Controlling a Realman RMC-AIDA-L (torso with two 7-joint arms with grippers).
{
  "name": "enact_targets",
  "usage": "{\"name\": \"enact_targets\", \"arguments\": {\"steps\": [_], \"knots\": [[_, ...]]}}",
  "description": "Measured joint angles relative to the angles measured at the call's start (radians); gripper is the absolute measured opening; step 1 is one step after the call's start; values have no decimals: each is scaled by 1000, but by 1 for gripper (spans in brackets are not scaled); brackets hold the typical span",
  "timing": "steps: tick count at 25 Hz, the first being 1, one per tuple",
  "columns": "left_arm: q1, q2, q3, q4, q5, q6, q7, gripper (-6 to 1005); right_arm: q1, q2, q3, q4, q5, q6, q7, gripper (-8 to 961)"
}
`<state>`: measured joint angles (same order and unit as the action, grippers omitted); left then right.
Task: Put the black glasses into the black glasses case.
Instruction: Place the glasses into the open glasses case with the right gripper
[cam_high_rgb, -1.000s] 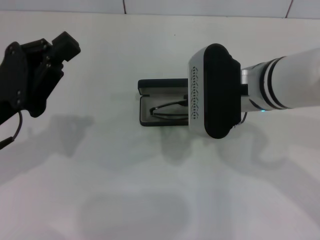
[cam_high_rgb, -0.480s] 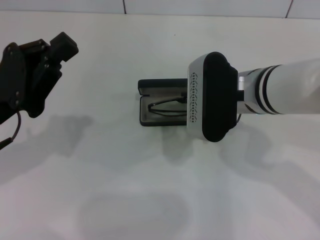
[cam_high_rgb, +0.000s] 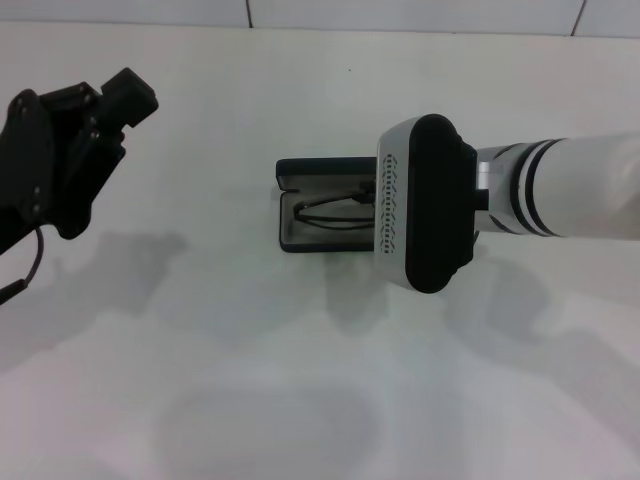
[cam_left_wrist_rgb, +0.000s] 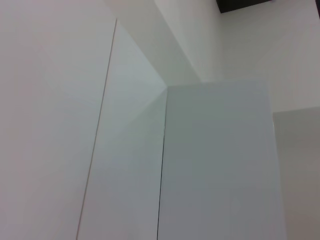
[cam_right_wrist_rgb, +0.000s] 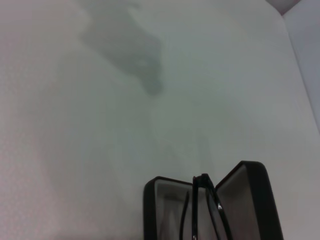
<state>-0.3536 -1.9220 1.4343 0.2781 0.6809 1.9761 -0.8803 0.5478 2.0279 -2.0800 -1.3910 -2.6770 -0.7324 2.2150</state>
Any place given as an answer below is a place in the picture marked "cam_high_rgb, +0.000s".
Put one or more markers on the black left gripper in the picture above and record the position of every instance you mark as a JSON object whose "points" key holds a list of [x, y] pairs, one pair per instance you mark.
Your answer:
{"points": [[30, 165]]}

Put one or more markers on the black glasses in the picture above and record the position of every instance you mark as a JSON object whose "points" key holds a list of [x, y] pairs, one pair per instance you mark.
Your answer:
{"points": [[305, 210]]}

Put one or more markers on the black glasses case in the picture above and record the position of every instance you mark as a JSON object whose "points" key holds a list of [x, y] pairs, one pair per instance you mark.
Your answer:
{"points": [[325, 170]]}

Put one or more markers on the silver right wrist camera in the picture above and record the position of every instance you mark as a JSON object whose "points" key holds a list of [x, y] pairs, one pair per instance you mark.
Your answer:
{"points": [[430, 200]]}

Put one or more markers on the silver right camera bracket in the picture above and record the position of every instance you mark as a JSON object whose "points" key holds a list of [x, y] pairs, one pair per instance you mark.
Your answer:
{"points": [[485, 172]]}

